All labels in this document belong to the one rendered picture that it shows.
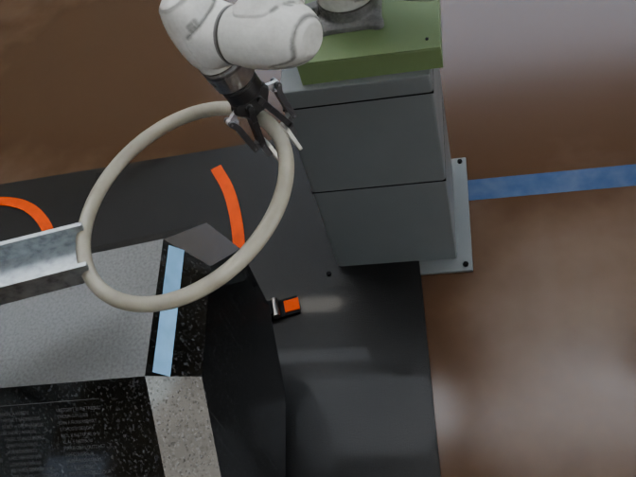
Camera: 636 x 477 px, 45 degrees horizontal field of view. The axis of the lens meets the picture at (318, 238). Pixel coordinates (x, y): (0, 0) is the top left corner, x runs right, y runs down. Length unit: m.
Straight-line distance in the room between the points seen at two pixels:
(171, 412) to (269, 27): 0.78
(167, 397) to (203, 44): 0.69
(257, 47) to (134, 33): 2.76
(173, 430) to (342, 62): 0.98
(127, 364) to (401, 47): 1.00
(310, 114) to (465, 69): 1.25
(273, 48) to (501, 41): 2.15
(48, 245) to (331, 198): 0.97
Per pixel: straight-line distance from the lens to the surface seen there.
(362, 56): 1.96
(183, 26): 1.34
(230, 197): 2.93
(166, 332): 1.62
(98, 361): 1.63
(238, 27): 1.29
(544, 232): 2.62
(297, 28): 1.24
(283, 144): 1.46
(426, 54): 1.95
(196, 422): 1.62
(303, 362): 2.43
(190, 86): 3.52
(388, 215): 2.37
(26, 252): 1.66
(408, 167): 2.20
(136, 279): 1.70
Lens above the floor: 2.08
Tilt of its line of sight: 50 degrees down
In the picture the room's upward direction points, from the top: 20 degrees counter-clockwise
